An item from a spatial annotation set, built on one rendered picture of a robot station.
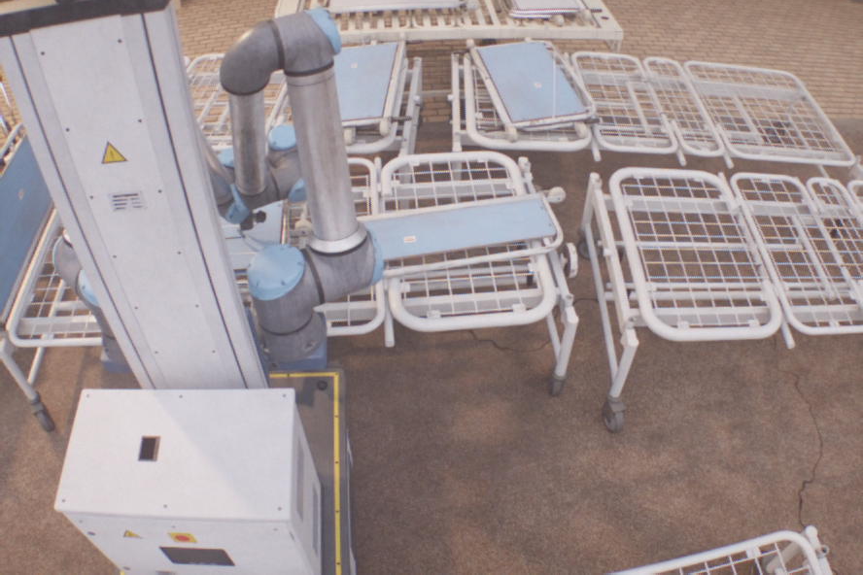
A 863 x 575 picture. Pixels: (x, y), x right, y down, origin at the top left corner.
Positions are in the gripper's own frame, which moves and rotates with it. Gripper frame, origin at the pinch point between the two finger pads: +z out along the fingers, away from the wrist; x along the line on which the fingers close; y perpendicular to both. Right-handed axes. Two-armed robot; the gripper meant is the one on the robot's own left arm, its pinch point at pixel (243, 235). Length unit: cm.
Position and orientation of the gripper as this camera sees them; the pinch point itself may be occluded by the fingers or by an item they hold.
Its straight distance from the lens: 242.6
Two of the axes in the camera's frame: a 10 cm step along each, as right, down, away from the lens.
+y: 9.9, -0.8, 0.8
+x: -1.2, -7.4, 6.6
